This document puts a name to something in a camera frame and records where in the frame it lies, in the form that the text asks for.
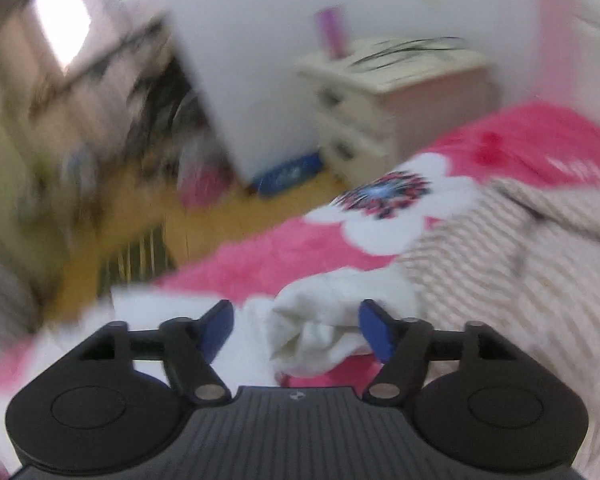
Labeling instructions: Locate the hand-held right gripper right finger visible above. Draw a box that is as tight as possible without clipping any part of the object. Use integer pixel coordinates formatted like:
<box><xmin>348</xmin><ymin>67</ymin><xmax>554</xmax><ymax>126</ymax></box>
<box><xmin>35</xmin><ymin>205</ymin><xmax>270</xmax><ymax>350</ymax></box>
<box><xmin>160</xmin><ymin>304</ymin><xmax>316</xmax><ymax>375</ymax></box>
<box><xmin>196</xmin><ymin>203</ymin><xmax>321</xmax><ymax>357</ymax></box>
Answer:
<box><xmin>358</xmin><ymin>299</ymin><xmax>518</xmax><ymax>407</ymax></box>

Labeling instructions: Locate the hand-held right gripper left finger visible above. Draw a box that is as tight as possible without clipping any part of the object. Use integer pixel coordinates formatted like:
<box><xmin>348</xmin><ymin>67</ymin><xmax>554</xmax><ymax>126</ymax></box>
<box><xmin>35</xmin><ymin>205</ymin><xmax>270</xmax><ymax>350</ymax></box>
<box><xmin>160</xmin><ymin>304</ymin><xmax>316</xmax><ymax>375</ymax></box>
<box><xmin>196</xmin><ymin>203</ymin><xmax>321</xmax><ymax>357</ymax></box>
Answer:
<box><xmin>80</xmin><ymin>299</ymin><xmax>236</xmax><ymax>406</ymax></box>

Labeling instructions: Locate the white sweatshirt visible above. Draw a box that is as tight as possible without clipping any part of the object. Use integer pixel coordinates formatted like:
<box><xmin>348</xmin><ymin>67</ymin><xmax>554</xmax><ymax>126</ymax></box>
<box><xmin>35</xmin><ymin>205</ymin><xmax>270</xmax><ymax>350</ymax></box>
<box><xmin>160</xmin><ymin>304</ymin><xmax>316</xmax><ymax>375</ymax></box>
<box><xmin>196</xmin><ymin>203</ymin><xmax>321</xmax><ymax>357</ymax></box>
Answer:
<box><xmin>0</xmin><ymin>265</ymin><xmax>423</xmax><ymax>461</ymax></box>

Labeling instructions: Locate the pink floral blanket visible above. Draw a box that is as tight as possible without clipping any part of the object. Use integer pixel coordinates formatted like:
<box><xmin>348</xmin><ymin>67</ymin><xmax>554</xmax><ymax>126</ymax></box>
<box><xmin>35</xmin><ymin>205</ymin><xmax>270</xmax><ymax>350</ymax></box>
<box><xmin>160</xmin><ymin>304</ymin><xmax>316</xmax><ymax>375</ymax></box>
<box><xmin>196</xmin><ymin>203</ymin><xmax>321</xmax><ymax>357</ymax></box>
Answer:
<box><xmin>0</xmin><ymin>100</ymin><xmax>600</xmax><ymax>480</ymax></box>

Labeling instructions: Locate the striped floor mat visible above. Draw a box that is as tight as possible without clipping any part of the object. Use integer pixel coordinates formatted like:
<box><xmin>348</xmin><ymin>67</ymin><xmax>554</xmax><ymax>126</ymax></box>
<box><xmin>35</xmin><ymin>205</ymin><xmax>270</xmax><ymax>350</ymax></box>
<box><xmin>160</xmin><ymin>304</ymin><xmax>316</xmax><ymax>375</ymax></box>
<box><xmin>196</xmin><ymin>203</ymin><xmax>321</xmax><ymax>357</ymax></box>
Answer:
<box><xmin>97</xmin><ymin>227</ymin><xmax>176</xmax><ymax>293</ymax></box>

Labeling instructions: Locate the pink bag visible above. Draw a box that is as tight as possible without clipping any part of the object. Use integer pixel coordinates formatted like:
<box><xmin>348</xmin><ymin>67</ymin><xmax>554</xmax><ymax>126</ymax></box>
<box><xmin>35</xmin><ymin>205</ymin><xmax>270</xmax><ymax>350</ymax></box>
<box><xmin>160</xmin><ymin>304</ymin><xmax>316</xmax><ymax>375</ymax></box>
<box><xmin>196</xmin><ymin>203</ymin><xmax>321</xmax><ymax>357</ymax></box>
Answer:
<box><xmin>177</xmin><ymin>160</ymin><xmax>231</xmax><ymax>208</ymax></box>

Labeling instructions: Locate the beige houndstooth blanket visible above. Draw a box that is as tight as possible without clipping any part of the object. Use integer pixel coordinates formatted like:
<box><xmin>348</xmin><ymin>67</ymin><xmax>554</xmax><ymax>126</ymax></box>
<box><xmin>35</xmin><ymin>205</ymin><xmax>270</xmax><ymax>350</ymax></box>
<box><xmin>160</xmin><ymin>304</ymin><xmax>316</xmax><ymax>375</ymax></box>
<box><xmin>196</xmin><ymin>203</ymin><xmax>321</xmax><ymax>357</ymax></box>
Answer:
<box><xmin>397</xmin><ymin>175</ymin><xmax>600</xmax><ymax>480</ymax></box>

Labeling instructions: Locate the blue plastic item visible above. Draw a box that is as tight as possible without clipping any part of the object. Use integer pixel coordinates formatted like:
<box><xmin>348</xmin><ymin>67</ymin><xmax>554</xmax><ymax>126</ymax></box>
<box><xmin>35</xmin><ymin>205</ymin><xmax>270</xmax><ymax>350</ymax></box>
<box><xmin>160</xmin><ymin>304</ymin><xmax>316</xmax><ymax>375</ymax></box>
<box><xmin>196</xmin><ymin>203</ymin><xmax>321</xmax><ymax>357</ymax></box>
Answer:
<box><xmin>252</xmin><ymin>152</ymin><xmax>326</xmax><ymax>196</ymax></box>

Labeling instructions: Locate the wheelchair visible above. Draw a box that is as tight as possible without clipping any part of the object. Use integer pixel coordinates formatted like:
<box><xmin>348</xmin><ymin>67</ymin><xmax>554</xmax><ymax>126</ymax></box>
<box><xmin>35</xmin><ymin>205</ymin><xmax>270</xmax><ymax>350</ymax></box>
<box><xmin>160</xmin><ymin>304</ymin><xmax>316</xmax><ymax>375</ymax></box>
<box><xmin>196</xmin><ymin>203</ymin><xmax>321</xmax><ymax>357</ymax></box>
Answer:
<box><xmin>125</xmin><ymin>60</ymin><xmax>216</xmax><ymax>176</ymax></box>

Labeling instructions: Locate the cream nightstand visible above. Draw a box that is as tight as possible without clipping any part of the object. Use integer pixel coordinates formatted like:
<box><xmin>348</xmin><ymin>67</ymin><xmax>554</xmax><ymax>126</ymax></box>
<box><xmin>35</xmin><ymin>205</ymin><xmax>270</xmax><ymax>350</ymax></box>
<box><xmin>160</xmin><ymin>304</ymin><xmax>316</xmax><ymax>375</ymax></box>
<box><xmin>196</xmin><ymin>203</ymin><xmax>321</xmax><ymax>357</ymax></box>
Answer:
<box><xmin>295</xmin><ymin>35</ymin><xmax>498</xmax><ymax>188</ymax></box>

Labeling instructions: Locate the purple bottle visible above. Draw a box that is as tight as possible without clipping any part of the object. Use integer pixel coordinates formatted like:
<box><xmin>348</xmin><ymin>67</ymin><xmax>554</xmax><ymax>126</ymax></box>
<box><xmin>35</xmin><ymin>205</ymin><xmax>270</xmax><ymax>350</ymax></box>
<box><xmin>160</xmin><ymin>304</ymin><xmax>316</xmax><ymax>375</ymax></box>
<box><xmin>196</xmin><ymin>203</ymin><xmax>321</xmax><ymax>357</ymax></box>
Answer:
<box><xmin>315</xmin><ymin>6</ymin><xmax>353</xmax><ymax>58</ymax></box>

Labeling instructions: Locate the black cable on nightstand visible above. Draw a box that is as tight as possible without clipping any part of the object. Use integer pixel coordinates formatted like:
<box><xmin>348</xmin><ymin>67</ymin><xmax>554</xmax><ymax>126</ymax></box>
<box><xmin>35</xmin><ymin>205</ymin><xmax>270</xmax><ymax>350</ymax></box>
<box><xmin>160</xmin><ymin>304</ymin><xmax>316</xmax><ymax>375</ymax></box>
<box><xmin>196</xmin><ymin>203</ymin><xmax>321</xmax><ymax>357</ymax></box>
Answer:
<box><xmin>352</xmin><ymin>35</ymin><xmax>466</xmax><ymax>68</ymax></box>

